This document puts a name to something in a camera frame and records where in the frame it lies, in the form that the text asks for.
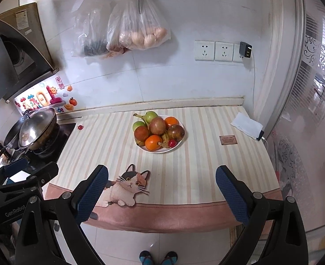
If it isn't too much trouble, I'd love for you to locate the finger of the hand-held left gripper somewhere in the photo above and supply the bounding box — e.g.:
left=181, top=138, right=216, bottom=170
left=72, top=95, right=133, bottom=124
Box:
left=0, top=157, right=32, bottom=178
left=22, top=162, right=59, bottom=184

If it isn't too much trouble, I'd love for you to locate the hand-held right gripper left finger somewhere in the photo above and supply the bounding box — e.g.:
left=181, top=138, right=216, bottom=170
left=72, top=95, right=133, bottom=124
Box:
left=15, top=165, right=109, bottom=265

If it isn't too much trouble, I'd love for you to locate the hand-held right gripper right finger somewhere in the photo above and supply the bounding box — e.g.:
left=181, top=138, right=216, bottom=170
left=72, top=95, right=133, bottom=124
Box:
left=215, top=165, right=309, bottom=265

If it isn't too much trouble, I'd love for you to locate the dark red apple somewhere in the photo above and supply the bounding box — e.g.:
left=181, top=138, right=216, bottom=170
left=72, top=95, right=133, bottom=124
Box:
left=134, top=126, right=150, bottom=141
left=167, top=125, right=185, bottom=141

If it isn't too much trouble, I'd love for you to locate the orange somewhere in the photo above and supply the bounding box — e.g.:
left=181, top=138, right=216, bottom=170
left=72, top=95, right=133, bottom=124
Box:
left=164, top=116, right=179, bottom=128
left=145, top=135, right=163, bottom=151

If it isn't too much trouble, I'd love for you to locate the white plate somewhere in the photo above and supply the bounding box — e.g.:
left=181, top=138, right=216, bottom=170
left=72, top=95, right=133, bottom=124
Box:
left=136, top=114, right=184, bottom=153

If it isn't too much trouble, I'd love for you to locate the yellow-red apple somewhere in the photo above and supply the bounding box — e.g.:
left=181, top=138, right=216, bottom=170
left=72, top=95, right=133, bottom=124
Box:
left=149, top=117, right=167, bottom=135

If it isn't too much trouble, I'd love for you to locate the black gas stove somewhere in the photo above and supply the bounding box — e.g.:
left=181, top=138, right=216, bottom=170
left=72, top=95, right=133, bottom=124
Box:
left=12, top=123, right=77, bottom=169

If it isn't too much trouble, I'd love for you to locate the dark frying pan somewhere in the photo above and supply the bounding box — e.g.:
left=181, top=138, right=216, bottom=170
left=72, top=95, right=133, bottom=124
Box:
left=0, top=116, right=28, bottom=166

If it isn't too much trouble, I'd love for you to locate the steel wok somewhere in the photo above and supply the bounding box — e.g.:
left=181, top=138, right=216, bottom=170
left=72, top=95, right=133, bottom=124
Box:
left=18, top=108, right=61, bottom=151

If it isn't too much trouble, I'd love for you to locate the striped table mat with cat print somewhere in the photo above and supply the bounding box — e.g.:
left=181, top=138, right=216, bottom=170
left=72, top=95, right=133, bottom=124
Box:
left=45, top=106, right=284, bottom=231

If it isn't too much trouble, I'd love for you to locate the brown mat label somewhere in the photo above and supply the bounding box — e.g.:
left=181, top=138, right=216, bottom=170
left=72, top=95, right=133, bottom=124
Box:
left=219, top=135, right=239, bottom=145

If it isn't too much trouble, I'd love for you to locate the white folded cloth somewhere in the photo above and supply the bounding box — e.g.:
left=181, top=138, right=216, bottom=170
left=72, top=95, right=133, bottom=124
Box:
left=231, top=113, right=263, bottom=140

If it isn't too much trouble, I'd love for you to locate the blue slipper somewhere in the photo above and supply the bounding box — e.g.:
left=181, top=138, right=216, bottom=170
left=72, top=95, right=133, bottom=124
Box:
left=161, top=251, right=178, bottom=265
left=139, top=251, right=154, bottom=265

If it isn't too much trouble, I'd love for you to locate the black range hood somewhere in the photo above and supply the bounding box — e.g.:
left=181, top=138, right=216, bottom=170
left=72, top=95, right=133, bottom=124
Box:
left=0, top=17, right=59, bottom=105

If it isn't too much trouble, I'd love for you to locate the patterned glass sliding door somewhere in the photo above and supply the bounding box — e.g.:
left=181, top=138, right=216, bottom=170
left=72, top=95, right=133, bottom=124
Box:
left=270, top=0, right=325, bottom=227

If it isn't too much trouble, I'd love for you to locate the dark grey charger plug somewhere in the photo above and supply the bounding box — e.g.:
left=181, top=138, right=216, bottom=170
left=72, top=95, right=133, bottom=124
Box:
left=240, top=41, right=253, bottom=59

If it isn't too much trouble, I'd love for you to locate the clear bag with dark contents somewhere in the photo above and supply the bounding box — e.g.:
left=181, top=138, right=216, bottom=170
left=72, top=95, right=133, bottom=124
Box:
left=72, top=0, right=115, bottom=58

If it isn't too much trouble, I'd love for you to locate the pile of brown eggs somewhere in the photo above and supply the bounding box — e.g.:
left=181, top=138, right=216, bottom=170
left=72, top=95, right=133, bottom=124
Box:
left=119, top=27, right=168, bottom=49

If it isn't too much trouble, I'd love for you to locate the clear plastic bag with eggs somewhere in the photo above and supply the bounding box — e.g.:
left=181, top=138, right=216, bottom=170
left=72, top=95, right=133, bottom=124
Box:
left=107, top=0, right=171, bottom=53

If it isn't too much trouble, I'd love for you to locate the colourful cartoon wall sticker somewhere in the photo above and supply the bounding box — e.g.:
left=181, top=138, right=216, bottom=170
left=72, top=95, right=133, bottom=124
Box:
left=13, top=84, right=65, bottom=114

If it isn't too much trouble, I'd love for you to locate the white charging cable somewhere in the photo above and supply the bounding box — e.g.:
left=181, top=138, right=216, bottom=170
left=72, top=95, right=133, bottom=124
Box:
left=249, top=55, right=269, bottom=148

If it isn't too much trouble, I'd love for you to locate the white wall socket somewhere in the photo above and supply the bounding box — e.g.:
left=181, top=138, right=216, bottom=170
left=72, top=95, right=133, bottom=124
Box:
left=215, top=42, right=234, bottom=62
left=195, top=40, right=215, bottom=61
left=233, top=44, right=247, bottom=62

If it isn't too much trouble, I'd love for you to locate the brown hood duct cover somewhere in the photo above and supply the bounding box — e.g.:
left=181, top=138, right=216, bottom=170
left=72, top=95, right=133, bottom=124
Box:
left=0, top=2, right=54, bottom=69

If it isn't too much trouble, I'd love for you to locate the white door frame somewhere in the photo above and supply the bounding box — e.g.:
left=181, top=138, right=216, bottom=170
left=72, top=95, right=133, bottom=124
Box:
left=257, top=0, right=303, bottom=133

